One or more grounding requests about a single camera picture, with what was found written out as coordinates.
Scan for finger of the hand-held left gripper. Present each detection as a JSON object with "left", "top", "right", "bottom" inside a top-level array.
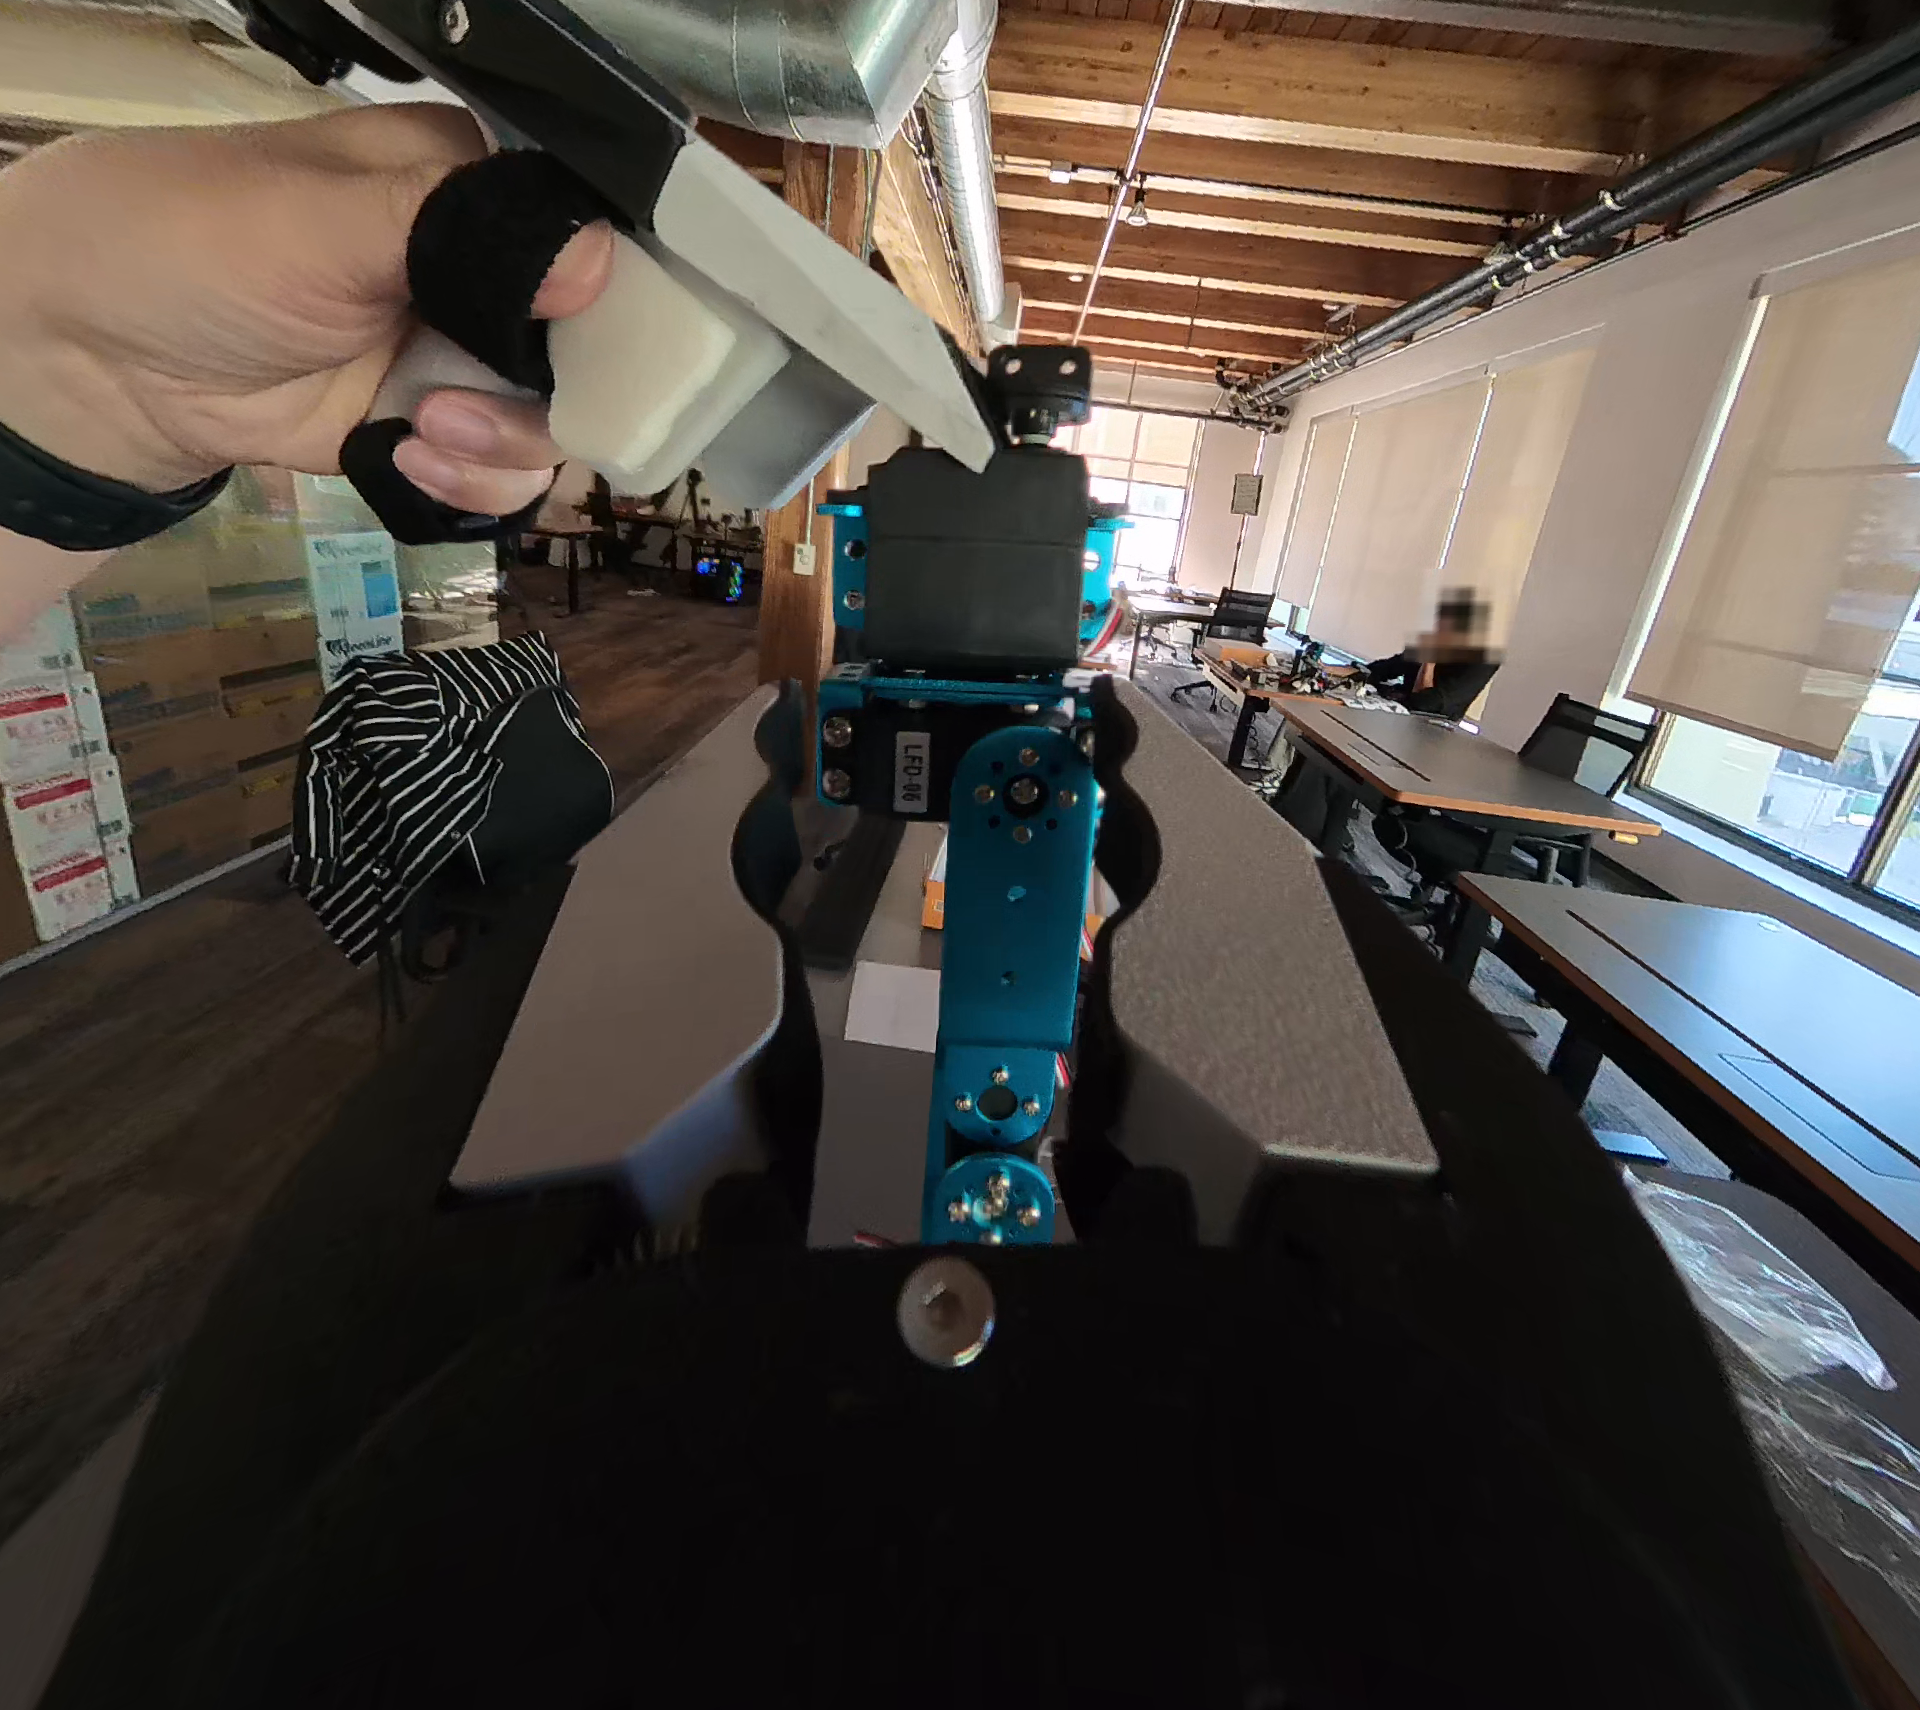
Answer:
[{"left": 543, "top": 137, "right": 1002, "bottom": 516}]

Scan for stack of cardboard boxes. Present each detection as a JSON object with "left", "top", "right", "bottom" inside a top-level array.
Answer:
[{"left": 0, "top": 510, "right": 410, "bottom": 947}]

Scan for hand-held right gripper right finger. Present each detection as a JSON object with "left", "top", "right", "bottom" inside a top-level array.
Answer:
[{"left": 1069, "top": 672, "right": 1447, "bottom": 1243}]

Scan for black servo motor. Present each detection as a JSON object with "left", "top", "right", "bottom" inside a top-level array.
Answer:
[{"left": 863, "top": 342, "right": 1099, "bottom": 679}]

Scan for large window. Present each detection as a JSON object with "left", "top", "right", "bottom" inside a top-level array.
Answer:
[{"left": 1634, "top": 600, "right": 1920, "bottom": 918}]

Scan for white paper sheet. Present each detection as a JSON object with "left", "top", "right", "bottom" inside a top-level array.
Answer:
[{"left": 845, "top": 961, "right": 944, "bottom": 1051}]

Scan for beige roller blind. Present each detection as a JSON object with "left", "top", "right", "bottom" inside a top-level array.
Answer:
[
  {"left": 1625, "top": 262, "right": 1920, "bottom": 764},
  {"left": 1303, "top": 378, "right": 1502, "bottom": 647}
]

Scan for person's left forearm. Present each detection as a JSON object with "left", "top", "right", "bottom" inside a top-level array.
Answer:
[{"left": 0, "top": 524, "right": 115, "bottom": 650}]

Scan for person's left hand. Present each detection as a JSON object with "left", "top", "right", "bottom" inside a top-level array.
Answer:
[{"left": 0, "top": 102, "right": 620, "bottom": 520}]

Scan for crumpled clear plastic wrap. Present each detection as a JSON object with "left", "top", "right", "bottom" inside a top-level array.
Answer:
[{"left": 1626, "top": 1165, "right": 1920, "bottom": 1592}]

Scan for distant grid window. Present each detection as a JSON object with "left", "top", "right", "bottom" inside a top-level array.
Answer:
[{"left": 1080, "top": 404, "right": 1296, "bottom": 593}]

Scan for orange-edged office desk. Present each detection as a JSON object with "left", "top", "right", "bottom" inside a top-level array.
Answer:
[{"left": 1272, "top": 690, "right": 1664, "bottom": 932}]

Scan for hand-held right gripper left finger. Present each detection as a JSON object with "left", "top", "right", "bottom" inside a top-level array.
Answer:
[{"left": 447, "top": 678, "right": 825, "bottom": 1247}]

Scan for blue toy robot arm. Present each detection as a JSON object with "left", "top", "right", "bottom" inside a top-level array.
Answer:
[{"left": 815, "top": 494, "right": 1139, "bottom": 1249}]

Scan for black office chair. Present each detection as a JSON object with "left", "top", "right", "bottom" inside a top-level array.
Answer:
[
  {"left": 1197, "top": 583, "right": 1280, "bottom": 707},
  {"left": 1512, "top": 690, "right": 1664, "bottom": 894}
]

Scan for grey office desk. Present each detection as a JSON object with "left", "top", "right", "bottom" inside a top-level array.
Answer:
[{"left": 1452, "top": 869, "right": 1920, "bottom": 1277}]

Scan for black wristwatch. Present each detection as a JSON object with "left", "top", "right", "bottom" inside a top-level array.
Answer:
[{"left": 0, "top": 420, "right": 239, "bottom": 551}]

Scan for black white striped bag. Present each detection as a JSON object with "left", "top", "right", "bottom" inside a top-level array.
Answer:
[{"left": 285, "top": 629, "right": 619, "bottom": 978}]

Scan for black ceiling pipes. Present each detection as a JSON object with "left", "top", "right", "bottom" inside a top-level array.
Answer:
[{"left": 1227, "top": 13, "right": 1920, "bottom": 410}]

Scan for silver air duct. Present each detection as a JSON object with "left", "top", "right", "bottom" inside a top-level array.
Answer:
[{"left": 525, "top": 0, "right": 1011, "bottom": 354}]

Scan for metal ceiling rod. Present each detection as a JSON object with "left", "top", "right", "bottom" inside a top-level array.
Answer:
[{"left": 1073, "top": 0, "right": 1255, "bottom": 348}]

